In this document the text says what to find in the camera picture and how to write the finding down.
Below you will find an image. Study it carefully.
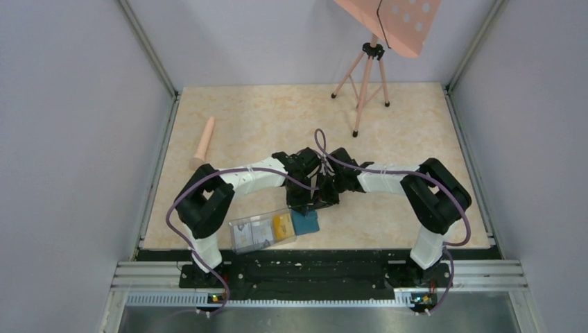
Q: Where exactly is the pink cylindrical handle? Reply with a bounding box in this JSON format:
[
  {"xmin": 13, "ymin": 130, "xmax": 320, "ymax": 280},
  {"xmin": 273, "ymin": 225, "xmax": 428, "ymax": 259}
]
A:
[{"xmin": 189, "ymin": 117, "xmax": 215, "ymax": 171}]

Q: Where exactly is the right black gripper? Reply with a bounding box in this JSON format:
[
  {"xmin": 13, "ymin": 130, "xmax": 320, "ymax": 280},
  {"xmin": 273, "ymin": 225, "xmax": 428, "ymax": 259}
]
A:
[{"xmin": 309, "ymin": 172, "xmax": 347, "ymax": 212}]

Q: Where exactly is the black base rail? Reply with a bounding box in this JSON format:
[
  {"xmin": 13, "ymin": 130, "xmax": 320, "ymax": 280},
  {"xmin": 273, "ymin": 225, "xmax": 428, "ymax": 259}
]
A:
[{"xmin": 136, "ymin": 250, "xmax": 497, "ymax": 303}]

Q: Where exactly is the blue card holder wallet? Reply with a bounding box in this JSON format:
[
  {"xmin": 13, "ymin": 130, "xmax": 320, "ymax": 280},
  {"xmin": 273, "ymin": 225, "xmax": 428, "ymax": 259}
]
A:
[{"xmin": 291, "ymin": 210, "xmax": 320, "ymax": 236}]

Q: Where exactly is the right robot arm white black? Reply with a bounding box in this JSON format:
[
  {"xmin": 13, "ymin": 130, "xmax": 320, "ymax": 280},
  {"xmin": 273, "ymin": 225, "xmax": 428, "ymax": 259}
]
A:
[{"xmin": 325, "ymin": 148, "xmax": 472, "ymax": 286}]

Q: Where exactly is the silver VIP card left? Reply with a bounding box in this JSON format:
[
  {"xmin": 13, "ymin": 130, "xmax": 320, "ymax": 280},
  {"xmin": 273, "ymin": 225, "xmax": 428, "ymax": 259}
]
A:
[{"xmin": 232, "ymin": 223, "xmax": 253, "ymax": 253}]

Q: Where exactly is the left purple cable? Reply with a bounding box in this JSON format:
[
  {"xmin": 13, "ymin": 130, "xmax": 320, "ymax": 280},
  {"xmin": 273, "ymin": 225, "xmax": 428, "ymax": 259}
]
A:
[{"xmin": 166, "ymin": 151, "xmax": 322, "ymax": 305}]

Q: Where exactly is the clear acrylic card stand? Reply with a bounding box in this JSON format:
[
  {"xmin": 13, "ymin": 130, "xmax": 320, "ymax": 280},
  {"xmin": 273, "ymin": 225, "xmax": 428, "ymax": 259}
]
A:
[{"xmin": 229, "ymin": 209, "xmax": 297, "ymax": 254}]

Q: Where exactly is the pink tripod stand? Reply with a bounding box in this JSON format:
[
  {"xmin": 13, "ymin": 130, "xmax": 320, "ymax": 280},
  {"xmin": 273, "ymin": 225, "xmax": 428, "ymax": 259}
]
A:
[{"xmin": 330, "ymin": 33, "xmax": 391, "ymax": 138}]

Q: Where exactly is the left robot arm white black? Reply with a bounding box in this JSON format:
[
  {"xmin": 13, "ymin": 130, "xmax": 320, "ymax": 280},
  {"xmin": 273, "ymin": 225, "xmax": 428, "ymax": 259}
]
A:
[{"xmin": 166, "ymin": 148, "xmax": 322, "ymax": 287}]

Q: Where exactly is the aluminium slotted rail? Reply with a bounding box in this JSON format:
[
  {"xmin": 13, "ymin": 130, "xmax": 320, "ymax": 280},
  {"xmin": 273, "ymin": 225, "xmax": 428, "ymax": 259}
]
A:
[{"xmin": 126, "ymin": 291, "xmax": 432, "ymax": 308}]

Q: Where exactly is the pink perforated board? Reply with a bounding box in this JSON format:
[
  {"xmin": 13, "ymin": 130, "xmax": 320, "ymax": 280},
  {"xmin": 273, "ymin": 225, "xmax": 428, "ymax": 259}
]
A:
[{"xmin": 335, "ymin": 0, "xmax": 442, "ymax": 58}]

